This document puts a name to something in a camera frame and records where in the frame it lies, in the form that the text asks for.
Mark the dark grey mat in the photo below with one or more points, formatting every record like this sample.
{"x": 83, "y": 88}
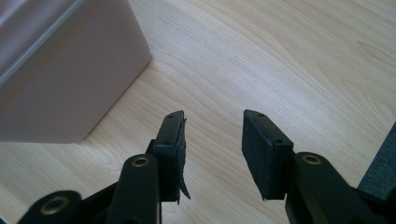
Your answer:
{"x": 381, "y": 168}

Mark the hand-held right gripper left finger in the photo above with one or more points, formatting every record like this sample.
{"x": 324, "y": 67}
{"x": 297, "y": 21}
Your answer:
{"x": 169, "y": 155}

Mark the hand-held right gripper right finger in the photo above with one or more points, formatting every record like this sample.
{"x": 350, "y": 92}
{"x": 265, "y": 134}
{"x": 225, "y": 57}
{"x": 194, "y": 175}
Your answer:
{"x": 264, "y": 161}

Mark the pink plastic storage box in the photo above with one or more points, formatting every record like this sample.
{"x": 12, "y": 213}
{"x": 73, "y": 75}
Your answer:
{"x": 68, "y": 71}

